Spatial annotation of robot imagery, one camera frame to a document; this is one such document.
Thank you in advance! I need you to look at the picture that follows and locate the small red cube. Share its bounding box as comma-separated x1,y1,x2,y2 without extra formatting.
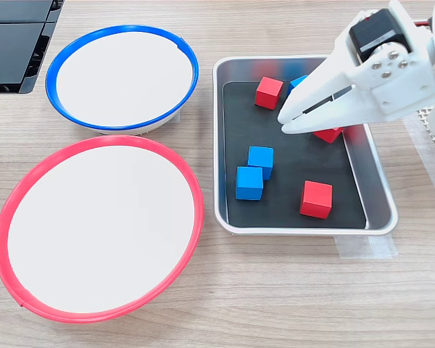
254,75,284,110
299,180,334,220
312,126,344,145

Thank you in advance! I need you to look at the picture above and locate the small blue cube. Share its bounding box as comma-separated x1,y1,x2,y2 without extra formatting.
235,165,265,202
247,146,275,181
287,74,309,98

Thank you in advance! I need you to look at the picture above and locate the black tray mat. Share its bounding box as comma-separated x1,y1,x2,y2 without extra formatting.
222,81,368,229

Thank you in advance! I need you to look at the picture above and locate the steel tray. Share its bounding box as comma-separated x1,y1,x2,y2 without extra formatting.
212,54,399,237

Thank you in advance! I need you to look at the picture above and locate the clear adhesive tape strip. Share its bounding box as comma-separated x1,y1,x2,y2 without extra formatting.
333,233,399,260

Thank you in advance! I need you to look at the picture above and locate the white plate blue rim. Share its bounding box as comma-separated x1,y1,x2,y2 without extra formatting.
45,24,199,137

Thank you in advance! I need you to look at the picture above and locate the white plate red rim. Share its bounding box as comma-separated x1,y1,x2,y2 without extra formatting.
0,134,205,324

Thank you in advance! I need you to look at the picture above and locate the black electronic device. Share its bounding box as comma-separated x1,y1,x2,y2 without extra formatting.
0,0,65,95

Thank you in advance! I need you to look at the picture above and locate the pale perforated base plate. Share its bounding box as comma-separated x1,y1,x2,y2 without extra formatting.
416,106,435,170

